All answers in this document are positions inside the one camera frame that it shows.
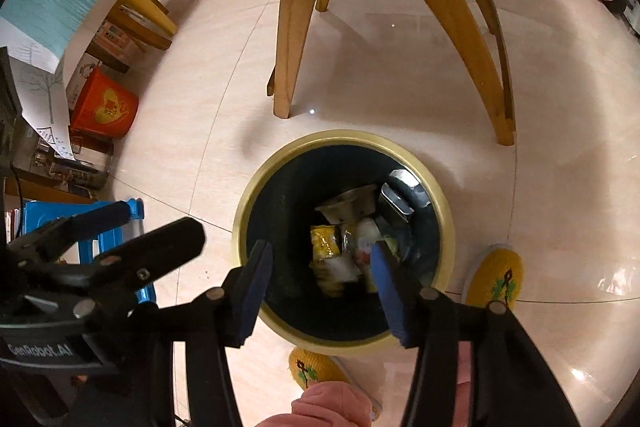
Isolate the steel pot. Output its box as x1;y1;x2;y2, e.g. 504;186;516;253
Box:
50;134;115;190

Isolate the wooden dining table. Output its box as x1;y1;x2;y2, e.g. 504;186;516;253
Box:
267;0;516;146

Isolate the mustard yellow packet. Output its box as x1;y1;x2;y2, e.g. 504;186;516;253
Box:
309;224;351;298

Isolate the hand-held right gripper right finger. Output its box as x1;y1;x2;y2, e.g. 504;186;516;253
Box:
370;241;581;427

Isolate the red plastic bucket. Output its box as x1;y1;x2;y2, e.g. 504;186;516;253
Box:
69;67;140;138

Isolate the yellow rimmed dark waste bin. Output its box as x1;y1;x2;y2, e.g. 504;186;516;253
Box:
232;129;455;355

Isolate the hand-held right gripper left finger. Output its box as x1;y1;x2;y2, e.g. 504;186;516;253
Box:
65;239;275;427

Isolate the blue plastic stool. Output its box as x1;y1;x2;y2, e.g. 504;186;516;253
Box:
22;198;157;303

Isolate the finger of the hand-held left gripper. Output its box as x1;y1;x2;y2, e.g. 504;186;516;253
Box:
7;201;132;268
30;217;207;313

